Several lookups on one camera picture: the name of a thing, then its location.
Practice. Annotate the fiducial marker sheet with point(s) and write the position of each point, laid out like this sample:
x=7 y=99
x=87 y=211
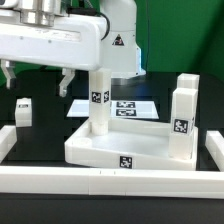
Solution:
x=120 y=109

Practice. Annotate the white desk top panel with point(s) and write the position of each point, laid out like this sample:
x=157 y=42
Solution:
x=130 y=144

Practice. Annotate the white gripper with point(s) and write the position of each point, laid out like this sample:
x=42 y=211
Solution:
x=73 y=42

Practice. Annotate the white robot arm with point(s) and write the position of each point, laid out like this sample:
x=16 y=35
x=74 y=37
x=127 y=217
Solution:
x=120 y=53

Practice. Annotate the white U-shaped obstacle fence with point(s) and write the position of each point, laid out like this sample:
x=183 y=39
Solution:
x=94 y=181

